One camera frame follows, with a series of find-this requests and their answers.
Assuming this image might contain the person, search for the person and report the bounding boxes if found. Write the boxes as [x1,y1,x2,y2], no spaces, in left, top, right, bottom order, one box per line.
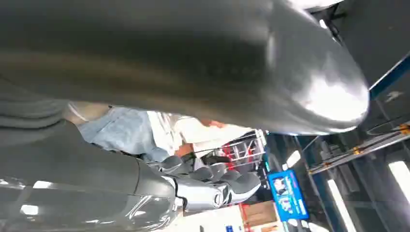
[63,101,257,163]

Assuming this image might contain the long ceiling light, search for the long ceiling light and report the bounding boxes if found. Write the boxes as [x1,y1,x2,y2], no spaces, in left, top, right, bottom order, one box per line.
[281,150,302,171]
[326,178,357,232]
[388,160,410,204]

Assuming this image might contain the brown cardboard box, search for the brown cardboard box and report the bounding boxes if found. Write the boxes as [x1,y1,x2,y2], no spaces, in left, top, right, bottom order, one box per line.
[241,201,278,229]

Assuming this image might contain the blue poster sign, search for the blue poster sign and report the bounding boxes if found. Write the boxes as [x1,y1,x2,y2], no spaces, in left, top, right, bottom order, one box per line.
[267,169,310,222]

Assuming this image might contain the wire mesh cart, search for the wire mesh cart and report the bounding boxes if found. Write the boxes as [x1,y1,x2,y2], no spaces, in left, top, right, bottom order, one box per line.
[205,129,267,171]

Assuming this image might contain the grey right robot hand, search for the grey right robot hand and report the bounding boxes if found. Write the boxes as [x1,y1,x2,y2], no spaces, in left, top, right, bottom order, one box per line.
[0,0,369,232]

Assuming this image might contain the ceiling cable rail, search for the ceiling cable rail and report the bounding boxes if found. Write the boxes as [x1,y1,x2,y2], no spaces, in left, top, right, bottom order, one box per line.
[307,123,410,175]

